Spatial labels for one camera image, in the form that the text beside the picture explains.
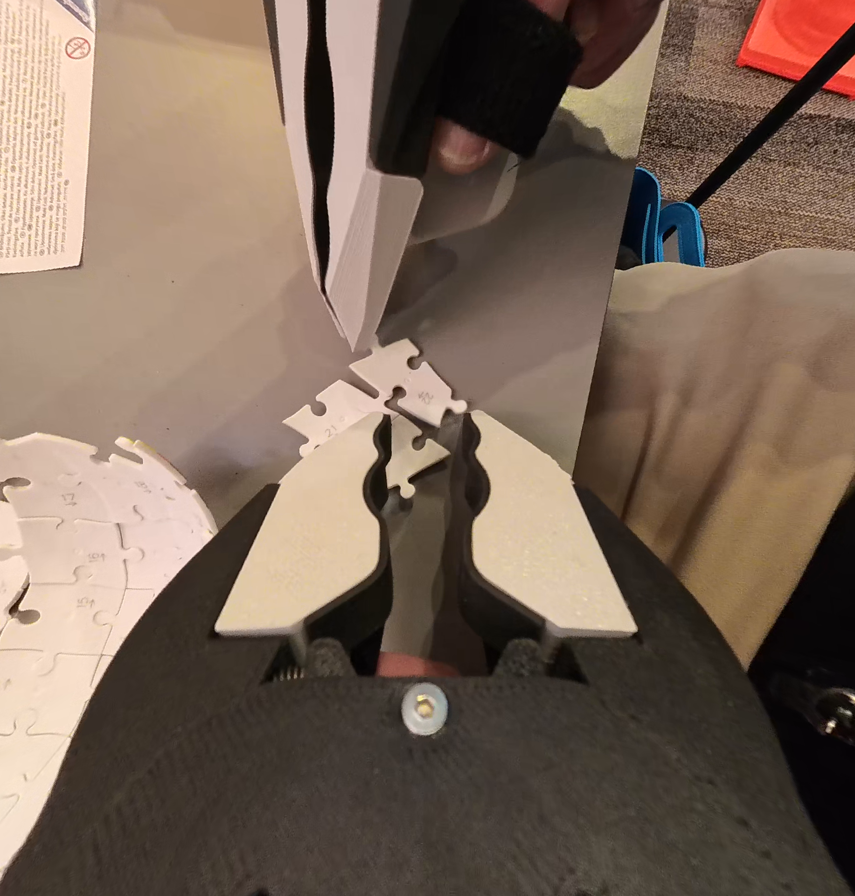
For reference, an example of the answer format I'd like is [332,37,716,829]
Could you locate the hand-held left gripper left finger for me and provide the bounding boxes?
[215,412,395,662]

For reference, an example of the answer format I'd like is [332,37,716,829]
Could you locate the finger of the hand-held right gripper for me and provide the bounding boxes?
[317,0,425,351]
[263,0,356,351]

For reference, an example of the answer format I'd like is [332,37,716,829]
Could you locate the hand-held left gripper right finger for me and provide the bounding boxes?
[450,410,638,662]

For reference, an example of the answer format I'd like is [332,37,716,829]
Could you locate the white puzzle piece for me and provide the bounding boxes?
[282,379,395,461]
[387,414,451,500]
[349,339,469,429]

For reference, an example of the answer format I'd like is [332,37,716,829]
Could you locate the partly built white puzzle ball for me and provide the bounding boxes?
[0,430,218,872]

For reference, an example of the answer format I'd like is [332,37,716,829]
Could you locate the beige trousers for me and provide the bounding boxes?
[574,248,855,669]

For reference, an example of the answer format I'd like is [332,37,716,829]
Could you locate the white printed instruction leaflet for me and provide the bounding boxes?
[0,0,97,277]

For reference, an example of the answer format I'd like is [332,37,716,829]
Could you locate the black pole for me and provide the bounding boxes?
[686,6,855,211]

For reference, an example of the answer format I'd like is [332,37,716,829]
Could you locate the orange box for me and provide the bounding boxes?
[737,0,855,99]

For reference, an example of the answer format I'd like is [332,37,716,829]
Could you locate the metal badge clip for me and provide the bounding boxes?
[815,687,855,746]

